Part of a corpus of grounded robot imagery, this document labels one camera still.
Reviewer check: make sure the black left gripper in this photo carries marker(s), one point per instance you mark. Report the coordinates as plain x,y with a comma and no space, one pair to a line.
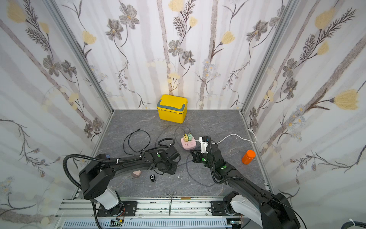
173,172

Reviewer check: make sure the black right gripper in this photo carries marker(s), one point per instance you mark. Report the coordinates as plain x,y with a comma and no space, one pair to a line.
198,156

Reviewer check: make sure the green USB wall charger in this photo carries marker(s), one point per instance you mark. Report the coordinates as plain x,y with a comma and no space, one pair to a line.
190,137

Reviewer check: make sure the pink USB wall charger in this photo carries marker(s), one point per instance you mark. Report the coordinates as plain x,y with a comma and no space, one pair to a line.
136,174

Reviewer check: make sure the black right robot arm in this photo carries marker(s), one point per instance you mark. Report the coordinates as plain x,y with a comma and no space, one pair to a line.
266,209

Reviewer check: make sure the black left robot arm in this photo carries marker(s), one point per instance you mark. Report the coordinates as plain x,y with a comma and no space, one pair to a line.
95,177

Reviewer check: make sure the black mp3 player left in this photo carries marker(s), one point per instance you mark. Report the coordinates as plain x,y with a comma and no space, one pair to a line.
152,178

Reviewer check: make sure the pink power strip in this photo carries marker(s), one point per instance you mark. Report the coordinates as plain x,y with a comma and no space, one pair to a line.
189,145

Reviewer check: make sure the orange bottle cap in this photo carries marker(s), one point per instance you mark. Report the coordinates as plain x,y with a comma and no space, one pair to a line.
248,157

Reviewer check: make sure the yellow plastic storage box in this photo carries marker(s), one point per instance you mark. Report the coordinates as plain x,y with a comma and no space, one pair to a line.
172,108

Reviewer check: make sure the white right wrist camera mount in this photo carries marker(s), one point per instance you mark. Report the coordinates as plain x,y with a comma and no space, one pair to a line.
204,143

